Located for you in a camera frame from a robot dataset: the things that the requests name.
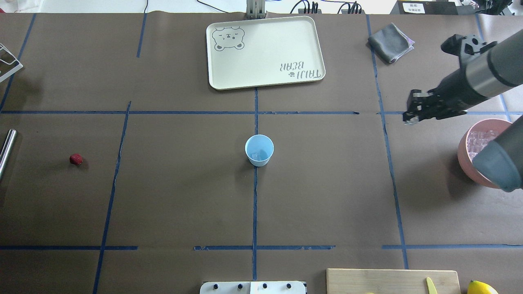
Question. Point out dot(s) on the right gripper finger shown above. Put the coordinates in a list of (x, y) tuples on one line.
[(414, 115), (420, 101)]

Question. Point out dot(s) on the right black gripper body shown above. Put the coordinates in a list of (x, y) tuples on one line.
[(450, 93)]

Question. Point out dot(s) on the pink bowl of ice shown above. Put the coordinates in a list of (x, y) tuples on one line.
[(474, 141)]

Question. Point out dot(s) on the light blue plastic cup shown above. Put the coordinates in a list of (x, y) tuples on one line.
[(262, 144)]

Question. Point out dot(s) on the grey folded cloth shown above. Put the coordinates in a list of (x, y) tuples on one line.
[(391, 43)]

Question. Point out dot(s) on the bamboo cutting board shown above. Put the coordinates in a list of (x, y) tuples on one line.
[(390, 281)]

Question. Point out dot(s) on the cream bear serving tray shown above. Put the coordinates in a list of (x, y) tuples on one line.
[(263, 52)]

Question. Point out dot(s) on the yellow lemon left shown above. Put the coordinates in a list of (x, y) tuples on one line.
[(478, 287)]

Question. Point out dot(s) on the red strawberry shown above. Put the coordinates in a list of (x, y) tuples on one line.
[(76, 159)]

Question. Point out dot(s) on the steel muddler with black tip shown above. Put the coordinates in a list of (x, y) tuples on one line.
[(6, 150)]

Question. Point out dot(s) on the aluminium frame post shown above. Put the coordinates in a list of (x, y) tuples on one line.
[(255, 9)]

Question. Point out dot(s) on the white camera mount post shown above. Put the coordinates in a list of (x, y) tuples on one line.
[(254, 287)]

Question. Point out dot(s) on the white wire cup rack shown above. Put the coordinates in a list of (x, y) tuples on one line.
[(9, 64)]

